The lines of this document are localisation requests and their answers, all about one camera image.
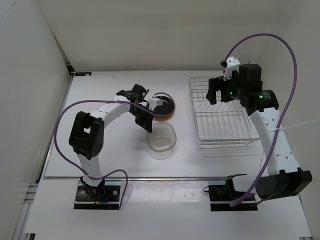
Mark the dark label sticker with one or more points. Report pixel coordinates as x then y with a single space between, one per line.
82 74

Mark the clear textured glass plate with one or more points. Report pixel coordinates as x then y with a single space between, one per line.
162 138

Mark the orange plastic plate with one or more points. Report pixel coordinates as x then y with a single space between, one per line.
162 117

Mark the white cable tie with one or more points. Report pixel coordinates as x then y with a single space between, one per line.
292 126

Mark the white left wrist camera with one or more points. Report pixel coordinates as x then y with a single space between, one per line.
154 102

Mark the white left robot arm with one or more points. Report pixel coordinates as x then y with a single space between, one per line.
87 133

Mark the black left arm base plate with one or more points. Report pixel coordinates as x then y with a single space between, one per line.
107 199

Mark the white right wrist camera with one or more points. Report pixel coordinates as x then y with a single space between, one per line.
230 64

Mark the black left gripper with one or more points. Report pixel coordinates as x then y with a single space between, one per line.
146 123

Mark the chrome wire dish rack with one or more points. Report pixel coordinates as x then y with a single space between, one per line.
220 124

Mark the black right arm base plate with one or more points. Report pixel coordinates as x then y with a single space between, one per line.
220 198

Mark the black plastic plate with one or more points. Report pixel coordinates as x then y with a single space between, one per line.
169 105

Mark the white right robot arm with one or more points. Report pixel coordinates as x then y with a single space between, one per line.
285 177

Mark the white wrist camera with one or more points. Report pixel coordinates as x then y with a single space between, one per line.
230 64
154 102

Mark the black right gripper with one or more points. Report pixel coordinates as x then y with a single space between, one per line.
218 84

